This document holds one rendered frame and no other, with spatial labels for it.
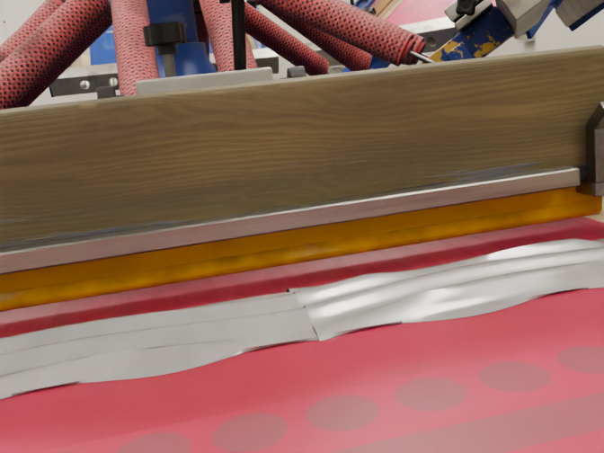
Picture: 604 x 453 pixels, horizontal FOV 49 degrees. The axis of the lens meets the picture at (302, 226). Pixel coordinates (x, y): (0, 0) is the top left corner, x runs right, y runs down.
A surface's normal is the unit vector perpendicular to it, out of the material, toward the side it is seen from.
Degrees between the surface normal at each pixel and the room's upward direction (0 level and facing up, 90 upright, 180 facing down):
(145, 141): 90
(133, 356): 40
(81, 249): 90
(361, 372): 0
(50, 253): 90
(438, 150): 90
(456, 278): 32
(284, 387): 0
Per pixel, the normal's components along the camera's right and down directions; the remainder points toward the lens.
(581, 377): -0.11, -0.97
